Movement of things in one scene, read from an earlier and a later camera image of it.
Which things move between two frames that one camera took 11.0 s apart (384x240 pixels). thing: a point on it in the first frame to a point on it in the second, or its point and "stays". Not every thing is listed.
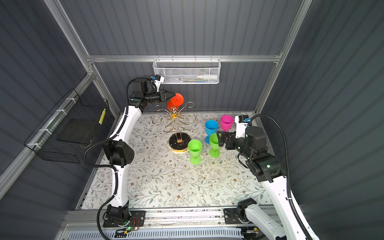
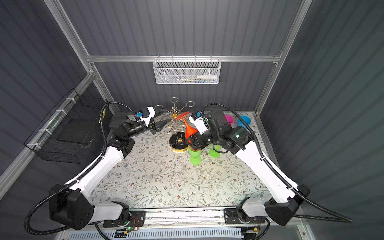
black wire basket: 69,128 stays
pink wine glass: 226,122 stays
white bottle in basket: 208,76 stays
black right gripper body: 233,143 to 201,140
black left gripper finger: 168,95 to 160,124
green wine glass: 214,152 stays
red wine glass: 175,101 to 190,131
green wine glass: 195,147 stays
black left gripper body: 156,97 to 151,128
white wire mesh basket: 188,71 stays
